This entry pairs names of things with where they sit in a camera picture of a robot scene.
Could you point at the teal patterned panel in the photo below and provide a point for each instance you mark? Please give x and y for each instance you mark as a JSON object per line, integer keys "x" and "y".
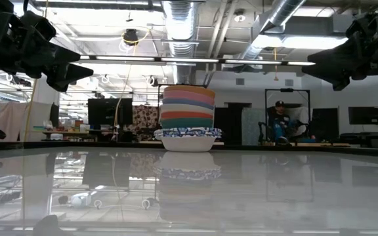
{"x": 253, "y": 126}

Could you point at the teal bowl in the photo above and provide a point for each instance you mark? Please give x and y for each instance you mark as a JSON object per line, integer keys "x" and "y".
{"x": 187, "y": 123}

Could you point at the grey rectangular duct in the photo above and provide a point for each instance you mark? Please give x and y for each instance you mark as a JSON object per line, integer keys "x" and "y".
{"x": 310, "y": 25}

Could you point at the brown patterned fabric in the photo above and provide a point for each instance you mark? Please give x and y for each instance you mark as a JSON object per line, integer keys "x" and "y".
{"x": 146, "y": 118}

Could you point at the blue patterned paper bowl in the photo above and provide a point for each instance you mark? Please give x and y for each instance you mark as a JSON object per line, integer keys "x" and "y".
{"x": 189, "y": 129}
{"x": 176, "y": 133}
{"x": 189, "y": 144}

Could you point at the black metal rig frame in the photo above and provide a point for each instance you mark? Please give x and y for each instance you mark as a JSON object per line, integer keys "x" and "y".
{"x": 287, "y": 90}

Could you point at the person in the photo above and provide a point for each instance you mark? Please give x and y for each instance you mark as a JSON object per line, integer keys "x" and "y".
{"x": 279, "y": 123}

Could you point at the black desk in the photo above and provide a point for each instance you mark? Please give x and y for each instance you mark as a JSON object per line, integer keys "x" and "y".
{"x": 363, "y": 137}

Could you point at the pink curtain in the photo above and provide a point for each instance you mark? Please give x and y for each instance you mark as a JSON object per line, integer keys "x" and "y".
{"x": 2, "y": 121}

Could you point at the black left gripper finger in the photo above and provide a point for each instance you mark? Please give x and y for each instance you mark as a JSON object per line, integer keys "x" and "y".
{"x": 66, "y": 75}
{"x": 66, "y": 55}

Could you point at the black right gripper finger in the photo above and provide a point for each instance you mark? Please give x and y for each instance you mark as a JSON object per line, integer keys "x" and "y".
{"x": 341, "y": 83}
{"x": 333, "y": 64}

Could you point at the pink bowl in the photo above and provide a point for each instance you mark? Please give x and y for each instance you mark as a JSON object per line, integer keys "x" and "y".
{"x": 189, "y": 96}

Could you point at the round ceiling sensor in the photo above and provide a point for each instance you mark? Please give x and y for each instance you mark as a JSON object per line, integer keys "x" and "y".
{"x": 239, "y": 16}

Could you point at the black dome camera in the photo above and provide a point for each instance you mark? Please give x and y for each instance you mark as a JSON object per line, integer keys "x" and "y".
{"x": 130, "y": 36}

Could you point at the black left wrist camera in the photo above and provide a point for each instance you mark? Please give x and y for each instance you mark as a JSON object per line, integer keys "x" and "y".
{"x": 39, "y": 26}

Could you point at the narrow black monitor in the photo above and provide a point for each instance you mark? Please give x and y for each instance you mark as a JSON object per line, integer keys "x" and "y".
{"x": 54, "y": 114}

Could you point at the long light bar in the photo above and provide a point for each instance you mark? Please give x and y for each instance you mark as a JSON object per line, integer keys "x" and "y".
{"x": 189, "y": 60}

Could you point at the smooth silver air duct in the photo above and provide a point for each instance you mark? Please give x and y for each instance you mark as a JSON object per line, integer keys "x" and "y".
{"x": 281, "y": 13}

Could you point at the ribbed silver air duct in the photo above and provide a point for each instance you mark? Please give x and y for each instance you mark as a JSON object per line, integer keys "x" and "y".
{"x": 180, "y": 29}

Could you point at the cluttered wooden desk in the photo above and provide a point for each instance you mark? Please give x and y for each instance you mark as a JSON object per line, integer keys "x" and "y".
{"x": 64, "y": 133}

